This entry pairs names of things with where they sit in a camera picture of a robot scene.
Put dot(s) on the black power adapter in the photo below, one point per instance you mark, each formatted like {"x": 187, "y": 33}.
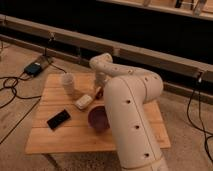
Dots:
{"x": 33, "y": 69}

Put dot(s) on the white sponge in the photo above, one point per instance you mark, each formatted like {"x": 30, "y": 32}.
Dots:
{"x": 83, "y": 102}

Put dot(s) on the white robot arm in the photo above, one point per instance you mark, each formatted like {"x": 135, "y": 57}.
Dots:
{"x": 125, "y": 93}

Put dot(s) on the wooden table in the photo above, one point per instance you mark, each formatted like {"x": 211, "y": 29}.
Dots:
{"x": 75, "y": 134}

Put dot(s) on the purple bowl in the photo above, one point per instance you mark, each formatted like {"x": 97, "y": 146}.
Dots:
{"x": 97, "y": 119}

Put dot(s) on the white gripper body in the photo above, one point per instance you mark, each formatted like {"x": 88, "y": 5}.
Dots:
{"x": 100, "y": 79}

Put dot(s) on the black sponge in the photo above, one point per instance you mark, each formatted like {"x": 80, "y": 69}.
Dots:
{"x": 58, "y": 119}

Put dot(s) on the clear plastic cup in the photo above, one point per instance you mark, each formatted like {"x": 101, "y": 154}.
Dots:
{"x": 68, "y": 83}

